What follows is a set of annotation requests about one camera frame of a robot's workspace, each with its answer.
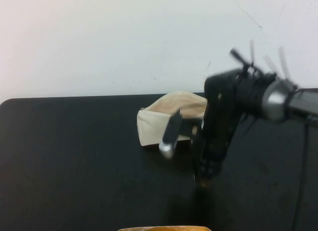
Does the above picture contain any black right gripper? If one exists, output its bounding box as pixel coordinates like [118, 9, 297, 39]
[191, 69, 245, 185]

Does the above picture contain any cream canvas pencil case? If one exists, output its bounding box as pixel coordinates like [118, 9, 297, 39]
[136, 90, 208, 151]

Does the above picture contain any yellow orange object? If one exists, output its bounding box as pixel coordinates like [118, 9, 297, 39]
[117, 225, 212, 231]

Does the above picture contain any white cable tie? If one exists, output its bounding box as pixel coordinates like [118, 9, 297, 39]
[263, 55, 275, 72]
[278, 45, 286, 77]
[249, 39, 255, 67]

